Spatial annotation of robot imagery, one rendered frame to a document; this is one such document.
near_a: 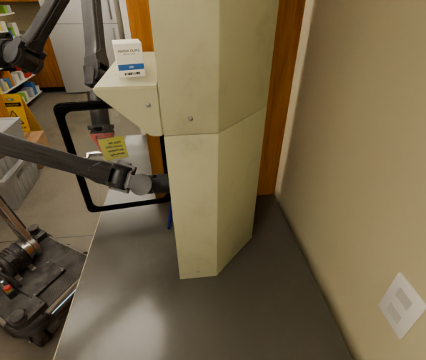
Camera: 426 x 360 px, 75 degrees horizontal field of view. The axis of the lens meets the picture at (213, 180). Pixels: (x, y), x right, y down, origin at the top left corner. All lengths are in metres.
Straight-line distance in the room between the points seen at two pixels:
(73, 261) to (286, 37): 1.70
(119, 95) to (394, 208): 0.56
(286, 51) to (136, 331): 0.89
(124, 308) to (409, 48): 0.86
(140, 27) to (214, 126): 0.43
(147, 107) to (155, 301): 0.54
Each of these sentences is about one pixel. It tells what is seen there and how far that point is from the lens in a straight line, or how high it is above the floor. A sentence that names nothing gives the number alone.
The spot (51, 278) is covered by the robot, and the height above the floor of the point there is 0.26.
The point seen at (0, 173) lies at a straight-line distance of 2.90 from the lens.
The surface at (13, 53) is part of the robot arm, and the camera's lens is 1.29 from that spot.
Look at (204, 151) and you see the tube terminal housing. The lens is 0.58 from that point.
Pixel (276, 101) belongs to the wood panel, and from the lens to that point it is 0.99.
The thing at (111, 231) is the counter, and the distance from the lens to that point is 1.06.
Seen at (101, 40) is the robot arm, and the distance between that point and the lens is 1.07.
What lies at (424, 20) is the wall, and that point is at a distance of 0.61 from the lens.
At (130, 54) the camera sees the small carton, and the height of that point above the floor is 1.55.
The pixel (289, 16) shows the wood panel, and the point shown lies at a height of 1.58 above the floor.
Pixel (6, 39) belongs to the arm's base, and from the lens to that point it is 1.40.
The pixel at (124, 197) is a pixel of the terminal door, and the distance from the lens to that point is 1.03.
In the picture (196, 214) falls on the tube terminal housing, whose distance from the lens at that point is 0.69.
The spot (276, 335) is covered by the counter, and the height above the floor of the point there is 0.94.
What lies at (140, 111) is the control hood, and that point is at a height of 1.46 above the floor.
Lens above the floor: 1.66
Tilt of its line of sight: 35 degrees down
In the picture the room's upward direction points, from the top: straight up
